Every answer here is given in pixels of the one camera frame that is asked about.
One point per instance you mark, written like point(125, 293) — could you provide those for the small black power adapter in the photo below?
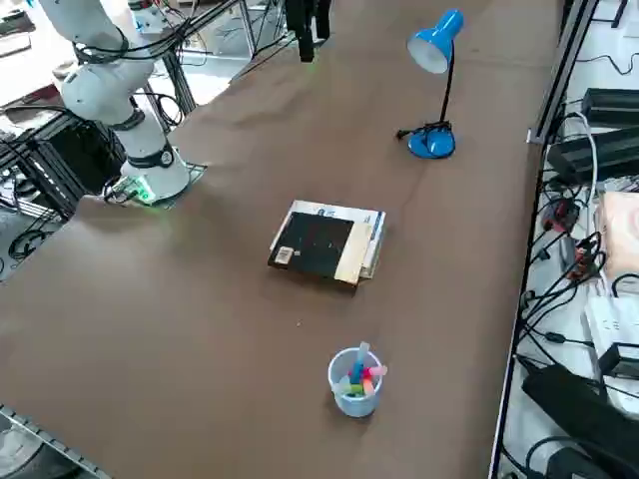
point(614, 105)

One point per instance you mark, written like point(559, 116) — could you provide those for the black frame post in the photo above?
point(180, 85)

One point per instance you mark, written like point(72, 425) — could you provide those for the pale blue pen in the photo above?
point(363, 351)

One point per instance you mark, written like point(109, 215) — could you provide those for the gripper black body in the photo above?
point(307, 7)

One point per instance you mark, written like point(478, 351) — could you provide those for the translucent blue pen cup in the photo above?
point(354, 404)

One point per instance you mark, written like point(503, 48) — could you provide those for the large black power adapter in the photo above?
point(589, 154)

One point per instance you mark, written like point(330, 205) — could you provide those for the silver table frame rail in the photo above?
point(50, 439)

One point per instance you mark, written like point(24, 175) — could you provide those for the pale pink box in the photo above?
point(621, 229)

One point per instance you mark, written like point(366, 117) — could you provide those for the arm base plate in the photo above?
point(194, 172)

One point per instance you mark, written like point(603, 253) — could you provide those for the white and blue book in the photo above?
point(349, 212)

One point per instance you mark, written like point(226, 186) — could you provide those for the white post bracket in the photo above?
point(536, 136)

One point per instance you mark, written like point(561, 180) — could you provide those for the pink highlighter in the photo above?
point(380, 371)

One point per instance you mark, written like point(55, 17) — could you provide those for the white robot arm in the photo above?
point(100, 90)

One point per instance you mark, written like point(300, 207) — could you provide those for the aluminium camera post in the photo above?
point(564, 70)

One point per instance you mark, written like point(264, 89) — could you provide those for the red and black plug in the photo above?
point(589, 254)

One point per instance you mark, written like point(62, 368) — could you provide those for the black bag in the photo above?
point(574, 404)

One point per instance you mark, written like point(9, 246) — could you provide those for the black and cream paperback book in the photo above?
point(314, 244)

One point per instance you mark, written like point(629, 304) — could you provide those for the black aluminium frame rack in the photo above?
point(60, 164)

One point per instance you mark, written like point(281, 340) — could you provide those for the blue desk lamp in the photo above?
point(434, 42)

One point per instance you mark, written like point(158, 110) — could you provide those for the white power strip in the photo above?
point(609, 322)

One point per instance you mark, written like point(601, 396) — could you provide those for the black charger block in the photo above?
point(621, 359)

